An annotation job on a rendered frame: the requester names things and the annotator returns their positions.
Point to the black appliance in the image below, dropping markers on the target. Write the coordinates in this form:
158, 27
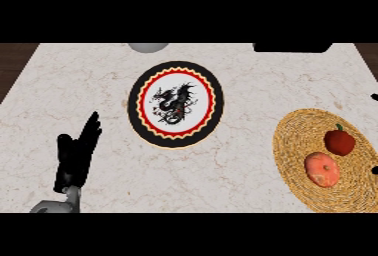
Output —
292, 47

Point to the grey round object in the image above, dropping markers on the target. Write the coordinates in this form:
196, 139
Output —
147, 47

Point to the dragon print plate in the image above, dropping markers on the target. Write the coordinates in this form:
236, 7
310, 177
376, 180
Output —
175, 104

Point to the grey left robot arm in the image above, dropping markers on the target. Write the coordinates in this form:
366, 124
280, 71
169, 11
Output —
63, 203

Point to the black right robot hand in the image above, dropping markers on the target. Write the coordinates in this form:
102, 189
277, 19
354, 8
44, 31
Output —
373, 97

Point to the red bell pepper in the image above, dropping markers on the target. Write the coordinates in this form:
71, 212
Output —
339, 141

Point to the round woven straw placemat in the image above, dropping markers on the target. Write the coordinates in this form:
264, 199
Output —
299, 153

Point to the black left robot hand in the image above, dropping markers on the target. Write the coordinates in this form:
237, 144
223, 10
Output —
73, 160

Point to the pink round fruit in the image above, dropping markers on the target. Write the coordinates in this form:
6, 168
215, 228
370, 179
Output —
322, 169

